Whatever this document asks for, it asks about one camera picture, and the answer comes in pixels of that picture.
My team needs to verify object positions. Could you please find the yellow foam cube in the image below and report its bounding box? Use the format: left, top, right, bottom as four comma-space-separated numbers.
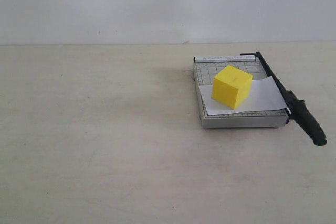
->
211, 66, 253, 109

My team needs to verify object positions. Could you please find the white paper sheet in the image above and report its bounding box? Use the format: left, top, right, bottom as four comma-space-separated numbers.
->
198, 77, 287, 115

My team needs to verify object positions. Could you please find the black cutter blade handle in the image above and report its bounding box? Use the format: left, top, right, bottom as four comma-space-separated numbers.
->
255, 52, 327, 146

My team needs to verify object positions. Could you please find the grey paper cutter base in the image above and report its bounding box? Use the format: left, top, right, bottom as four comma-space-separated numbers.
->
193, 53, 290, 129

